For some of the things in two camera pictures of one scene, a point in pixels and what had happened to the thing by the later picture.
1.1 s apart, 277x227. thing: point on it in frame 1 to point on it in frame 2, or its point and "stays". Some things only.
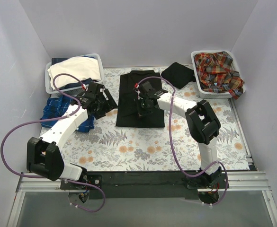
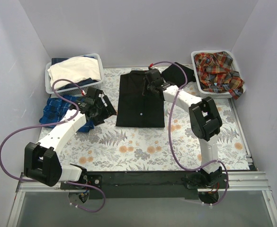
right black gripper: x=142 y=107 to x=150 y=85
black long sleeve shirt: x=129 y=101 stays
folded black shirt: x=179 y=75 stays
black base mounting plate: x=146 y=185 stays
